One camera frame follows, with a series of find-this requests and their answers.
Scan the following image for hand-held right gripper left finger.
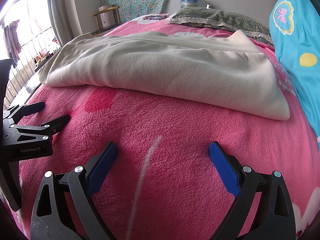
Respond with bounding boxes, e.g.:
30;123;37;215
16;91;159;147
30;141;118;240

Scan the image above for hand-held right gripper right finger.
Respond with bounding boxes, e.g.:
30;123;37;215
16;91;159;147
209;141;297;240

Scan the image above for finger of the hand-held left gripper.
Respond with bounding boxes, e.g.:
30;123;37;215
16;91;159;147
3;102;46;120
4;115;71;143

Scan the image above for beige zip jacket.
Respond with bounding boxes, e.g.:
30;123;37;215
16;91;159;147
38;30;290;120

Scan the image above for hanging dark clothes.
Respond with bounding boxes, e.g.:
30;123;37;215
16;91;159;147
1;19;22;68

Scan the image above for balcony railing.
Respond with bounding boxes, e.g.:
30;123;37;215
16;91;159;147
0;26;62;105

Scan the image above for pink floral fleece blanket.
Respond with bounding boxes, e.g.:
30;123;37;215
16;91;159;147
0;14;320;240

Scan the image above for grey curtain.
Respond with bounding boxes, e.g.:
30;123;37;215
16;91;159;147
45;0;77;47

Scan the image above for white box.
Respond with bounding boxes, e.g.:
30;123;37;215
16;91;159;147
98;5;118;28

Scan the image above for wooden chair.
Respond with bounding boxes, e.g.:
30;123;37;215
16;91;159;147
91;4;122;35

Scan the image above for blue cartoon print quilt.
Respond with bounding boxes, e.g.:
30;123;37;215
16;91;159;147
269;0;320;153

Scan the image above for teal floral hanging cloth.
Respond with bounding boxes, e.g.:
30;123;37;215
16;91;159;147
100;0;177;23

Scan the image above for green floral pillow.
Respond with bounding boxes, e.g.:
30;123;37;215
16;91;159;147
166;7;275;47

